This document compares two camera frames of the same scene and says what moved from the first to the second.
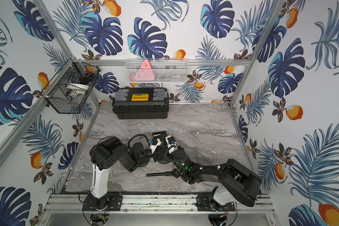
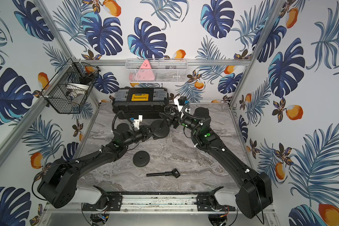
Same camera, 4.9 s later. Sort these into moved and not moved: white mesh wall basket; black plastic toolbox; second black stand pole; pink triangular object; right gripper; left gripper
Moved: left gripper; right gripper
Not moved: second black stand pole; black plastic toolbox; pink triangular object; white mesh wall basket
